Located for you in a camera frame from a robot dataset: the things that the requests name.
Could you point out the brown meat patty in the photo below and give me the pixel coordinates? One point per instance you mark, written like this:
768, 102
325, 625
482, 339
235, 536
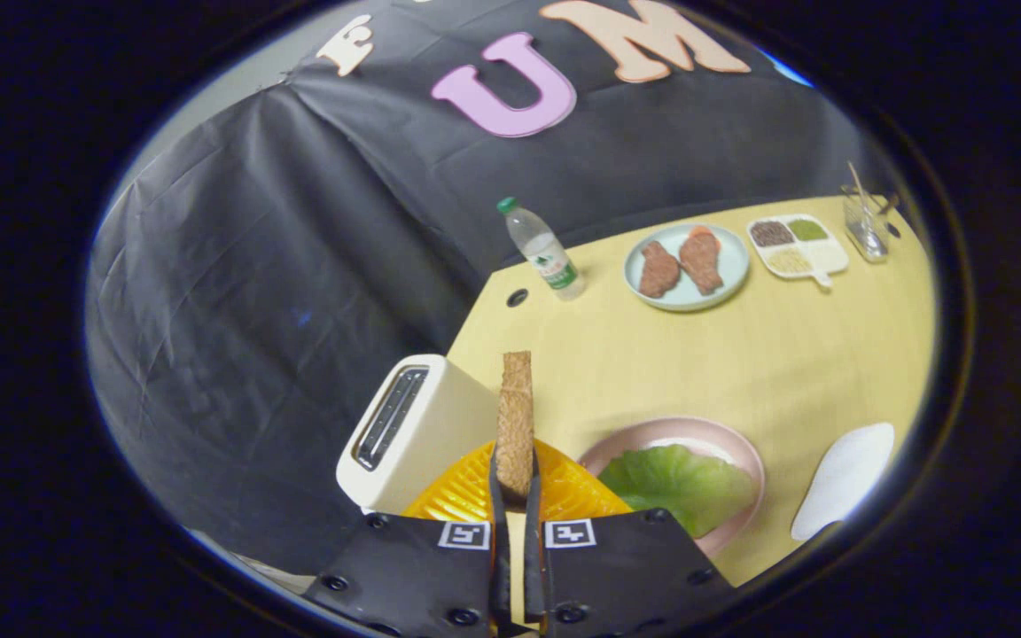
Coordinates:
658, 270

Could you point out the brown patty with orange edge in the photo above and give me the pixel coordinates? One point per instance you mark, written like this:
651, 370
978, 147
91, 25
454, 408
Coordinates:
701, 261

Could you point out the clear utensil holder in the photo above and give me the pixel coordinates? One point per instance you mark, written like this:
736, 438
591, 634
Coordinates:
865, 235

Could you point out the pink plate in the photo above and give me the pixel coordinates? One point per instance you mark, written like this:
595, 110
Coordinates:
652, 428

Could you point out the pale green plate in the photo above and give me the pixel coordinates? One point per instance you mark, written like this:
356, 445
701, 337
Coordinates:
735, 266

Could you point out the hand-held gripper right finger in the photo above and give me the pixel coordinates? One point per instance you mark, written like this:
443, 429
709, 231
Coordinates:
534, 567

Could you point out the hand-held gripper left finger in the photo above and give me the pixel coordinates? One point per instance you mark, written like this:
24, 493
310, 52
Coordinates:
500, 567

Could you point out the wooden stick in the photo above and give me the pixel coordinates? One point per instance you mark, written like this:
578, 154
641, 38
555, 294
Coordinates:
891, 204
857, 184

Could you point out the toasted brown bread slice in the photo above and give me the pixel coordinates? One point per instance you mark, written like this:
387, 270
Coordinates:
515, 416

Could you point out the white square plate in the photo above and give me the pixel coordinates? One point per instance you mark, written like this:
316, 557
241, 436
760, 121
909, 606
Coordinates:
843, 478

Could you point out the clear water bottle green cap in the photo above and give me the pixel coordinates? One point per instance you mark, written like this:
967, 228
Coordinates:
546, 257

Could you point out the white divided seed dish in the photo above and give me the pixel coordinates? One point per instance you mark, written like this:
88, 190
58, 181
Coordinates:
825, 257

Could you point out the green lettuce leaf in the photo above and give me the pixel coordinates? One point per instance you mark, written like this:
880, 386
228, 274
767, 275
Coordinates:
679, 487

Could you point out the white toaster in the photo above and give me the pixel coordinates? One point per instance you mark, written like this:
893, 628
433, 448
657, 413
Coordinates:
431, 425

